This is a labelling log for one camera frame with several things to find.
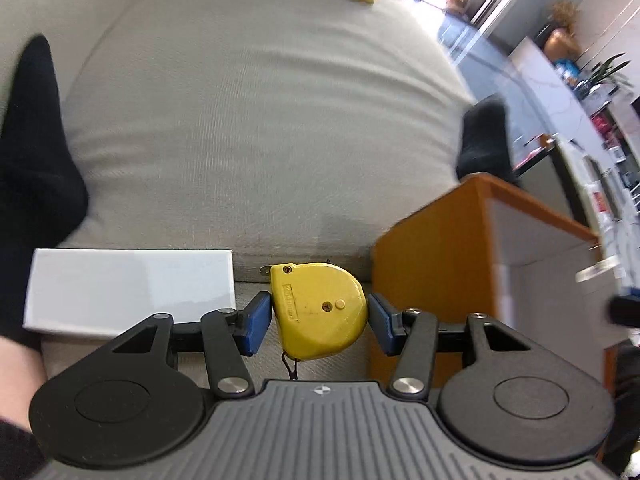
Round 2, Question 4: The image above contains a beige sofa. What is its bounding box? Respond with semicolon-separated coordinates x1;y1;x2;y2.
0;0;482;397

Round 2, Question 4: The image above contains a yellow tape measure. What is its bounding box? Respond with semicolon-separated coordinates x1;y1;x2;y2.
259;261;370;382

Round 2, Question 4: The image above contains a brown low table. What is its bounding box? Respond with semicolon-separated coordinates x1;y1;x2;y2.
514;132;557;173

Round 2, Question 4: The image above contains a green potted plant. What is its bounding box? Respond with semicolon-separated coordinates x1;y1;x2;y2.
579;54;632;92

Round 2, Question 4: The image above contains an orange cardboard box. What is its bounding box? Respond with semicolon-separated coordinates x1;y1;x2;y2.
370;172;624;402

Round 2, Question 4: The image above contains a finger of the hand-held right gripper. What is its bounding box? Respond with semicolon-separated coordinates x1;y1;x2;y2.
607;293;640;331

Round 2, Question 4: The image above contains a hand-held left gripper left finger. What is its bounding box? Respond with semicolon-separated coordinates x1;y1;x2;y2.
111;290;274;400

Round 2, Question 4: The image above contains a black sock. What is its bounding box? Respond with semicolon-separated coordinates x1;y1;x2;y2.
454;94;522;189
0;34;90;347

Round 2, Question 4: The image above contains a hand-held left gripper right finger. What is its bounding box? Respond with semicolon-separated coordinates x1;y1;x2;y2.
366;291;534;401

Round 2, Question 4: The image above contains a white rectangular box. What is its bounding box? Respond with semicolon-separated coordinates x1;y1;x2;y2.
22;248;236;340

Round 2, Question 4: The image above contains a person's left leg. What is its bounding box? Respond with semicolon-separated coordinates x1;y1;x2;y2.
0;334;49;432

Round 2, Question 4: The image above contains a white marble counter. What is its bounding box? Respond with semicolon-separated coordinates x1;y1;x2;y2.
509;36;640;291

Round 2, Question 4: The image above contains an orange vase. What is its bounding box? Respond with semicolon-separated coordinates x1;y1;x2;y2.
542;0;582;63

